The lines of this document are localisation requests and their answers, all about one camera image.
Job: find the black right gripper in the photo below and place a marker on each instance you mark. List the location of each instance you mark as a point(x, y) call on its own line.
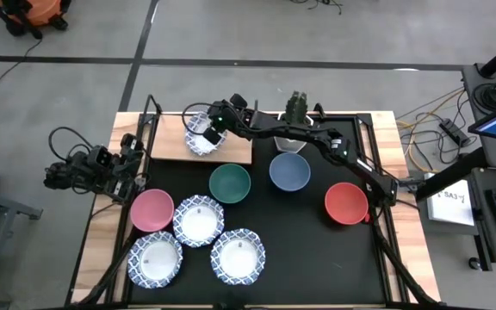
point(221, 117)

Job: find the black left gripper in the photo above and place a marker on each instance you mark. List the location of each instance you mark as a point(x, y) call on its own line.
point(131, 148)

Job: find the blue patterned paper bowl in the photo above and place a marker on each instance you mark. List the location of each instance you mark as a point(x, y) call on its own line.
point(155, 259)
point(198, 221)
point(238, 256)
point(195, 144)

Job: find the green plastic bowl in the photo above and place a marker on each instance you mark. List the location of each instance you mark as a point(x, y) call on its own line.
point(230, 183)

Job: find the pink plastic bowl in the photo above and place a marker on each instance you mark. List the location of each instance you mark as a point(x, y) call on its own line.
point(152, 210)

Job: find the blue plastic bowl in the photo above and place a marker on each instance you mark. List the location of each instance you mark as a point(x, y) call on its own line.
point(289, 171)

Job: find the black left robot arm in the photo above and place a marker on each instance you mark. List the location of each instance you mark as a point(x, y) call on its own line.
point(80, 172)

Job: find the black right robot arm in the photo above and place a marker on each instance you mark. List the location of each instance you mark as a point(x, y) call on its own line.
point(351, 156)

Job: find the green cactus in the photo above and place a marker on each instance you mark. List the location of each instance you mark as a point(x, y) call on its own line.
point(296, 107)

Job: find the red plastic bowl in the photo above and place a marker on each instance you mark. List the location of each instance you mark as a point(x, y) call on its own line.
point(346, 203)

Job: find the black table mat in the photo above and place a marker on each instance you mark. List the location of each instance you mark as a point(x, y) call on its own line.
point(308, 249)

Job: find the orange shop vacuum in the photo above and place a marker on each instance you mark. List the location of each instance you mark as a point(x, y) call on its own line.
point(37, 13)

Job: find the black power strip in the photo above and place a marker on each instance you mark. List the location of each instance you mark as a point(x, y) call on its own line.
point(454, 132)

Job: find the white paper note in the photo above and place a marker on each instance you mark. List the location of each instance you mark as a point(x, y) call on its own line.
point(450, 208)

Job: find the black aluminium table frame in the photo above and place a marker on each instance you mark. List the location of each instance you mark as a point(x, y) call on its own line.
point(388, 254)

